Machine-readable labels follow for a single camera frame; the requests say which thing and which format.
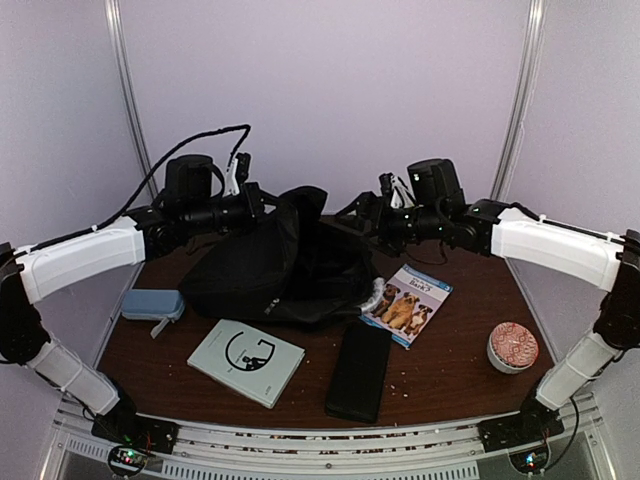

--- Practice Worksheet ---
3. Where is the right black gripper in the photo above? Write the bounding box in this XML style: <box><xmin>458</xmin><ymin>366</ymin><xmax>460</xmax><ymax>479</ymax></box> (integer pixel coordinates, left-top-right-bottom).
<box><xmin>333</xmin><ymin>193</ymin><xmax>445</xmax><ymax>258</ymax></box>

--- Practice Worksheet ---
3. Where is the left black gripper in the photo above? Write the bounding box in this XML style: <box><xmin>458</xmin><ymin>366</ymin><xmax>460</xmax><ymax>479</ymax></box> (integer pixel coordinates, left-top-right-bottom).
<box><xmin>183</xmin><ymin>180</ymin><xmax>287</xmax><ymax>236</ymax></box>

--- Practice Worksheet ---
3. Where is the dog picture book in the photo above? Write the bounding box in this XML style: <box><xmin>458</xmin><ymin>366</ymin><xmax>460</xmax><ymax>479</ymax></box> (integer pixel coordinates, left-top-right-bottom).
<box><xmin>360</xmin><ymin>264</ymin><xmax>454</xmax><ymax>349</ymax></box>

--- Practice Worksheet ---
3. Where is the black student bag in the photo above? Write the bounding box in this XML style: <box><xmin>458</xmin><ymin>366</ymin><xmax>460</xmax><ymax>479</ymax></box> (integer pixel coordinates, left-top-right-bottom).
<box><xmin>178</xmin><ymin>186</ymin><xmax>384</xmax><ymax>328</ymax></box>

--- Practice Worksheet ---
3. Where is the grey book with G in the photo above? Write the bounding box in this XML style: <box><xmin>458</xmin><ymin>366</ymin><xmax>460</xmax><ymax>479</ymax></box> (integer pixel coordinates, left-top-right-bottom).
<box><xmin>187</xmin><ymin>319</ymin><xmax>305</xmax><ymax>409</ymax></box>

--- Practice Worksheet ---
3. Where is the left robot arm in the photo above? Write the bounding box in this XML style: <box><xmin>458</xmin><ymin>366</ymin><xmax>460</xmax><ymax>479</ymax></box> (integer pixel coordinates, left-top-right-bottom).
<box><xmin>1</xmin><ymin>140</ymin><xmax>277</xmax><ymax>444</ymax></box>

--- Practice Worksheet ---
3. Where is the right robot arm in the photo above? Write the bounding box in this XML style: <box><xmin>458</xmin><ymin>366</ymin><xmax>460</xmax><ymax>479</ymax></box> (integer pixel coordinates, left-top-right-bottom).
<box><xmin>335</xmin><ymin>192</ymin><xmax>639</xmax><ymax>442</ymax></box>

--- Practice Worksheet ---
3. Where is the light blue zipper case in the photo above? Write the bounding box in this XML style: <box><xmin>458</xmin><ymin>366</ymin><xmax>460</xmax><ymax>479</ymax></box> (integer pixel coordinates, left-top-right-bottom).
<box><xmin>121</xmin><ymin>289</ymin><xmax>186</xmax><ymax>339</ymax></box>

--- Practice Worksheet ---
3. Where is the black flat case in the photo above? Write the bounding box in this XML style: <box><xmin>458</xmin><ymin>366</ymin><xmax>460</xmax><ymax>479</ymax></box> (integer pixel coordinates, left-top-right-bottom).
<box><xmin>325</xmin><ymin>322</ymin><xmax>392</xmax><ymax>424</ymax></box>

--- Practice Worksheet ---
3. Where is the red patterned white bowl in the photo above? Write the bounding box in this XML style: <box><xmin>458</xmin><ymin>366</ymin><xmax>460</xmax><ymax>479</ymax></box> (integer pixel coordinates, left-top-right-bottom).
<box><xmin>487</xmin><ymin>322</ymin><xmax>539</xmax><ymax>374</ymax></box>

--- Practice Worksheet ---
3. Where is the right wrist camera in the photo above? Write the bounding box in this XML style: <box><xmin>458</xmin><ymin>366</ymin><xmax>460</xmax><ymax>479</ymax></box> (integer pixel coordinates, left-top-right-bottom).
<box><xmin>379</xmin><ymin>158</ymin><xmax>466</xmax><ymax>215</ymax></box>

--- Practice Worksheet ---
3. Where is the left aluminium frame post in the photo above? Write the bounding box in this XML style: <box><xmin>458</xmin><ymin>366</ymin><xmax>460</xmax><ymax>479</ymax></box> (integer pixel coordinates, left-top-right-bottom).
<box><xmin>104</xmin><ymin>0</ymin><xmax>160</xmax><ymax>206</ymax></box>

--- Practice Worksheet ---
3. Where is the aluminium frame post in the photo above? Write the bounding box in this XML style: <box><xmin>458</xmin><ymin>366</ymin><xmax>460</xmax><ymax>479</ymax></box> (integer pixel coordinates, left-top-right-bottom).
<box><xmin>104</xmin><ymin>0</ymin><xmax>160</xmax><ymax>206</ymax></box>
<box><xmin>490</xmin><ymin>0</ymin><xmax>547</xmax><ymax>202</ymax></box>

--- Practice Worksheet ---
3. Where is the front aluminium rail base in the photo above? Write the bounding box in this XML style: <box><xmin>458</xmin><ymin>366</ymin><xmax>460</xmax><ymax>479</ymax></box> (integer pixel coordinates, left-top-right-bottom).
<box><xmin>42</xmin><ymin>394</ymin><xmax>621</xmax><ymax>480</ymax></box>

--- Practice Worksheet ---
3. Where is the right aluminium frame post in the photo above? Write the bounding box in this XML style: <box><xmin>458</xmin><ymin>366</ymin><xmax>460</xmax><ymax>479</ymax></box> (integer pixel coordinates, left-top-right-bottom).
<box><xmin>490</xmin><ymin>0</ymin><xmax>547</xmax><ymax>202</ymax></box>

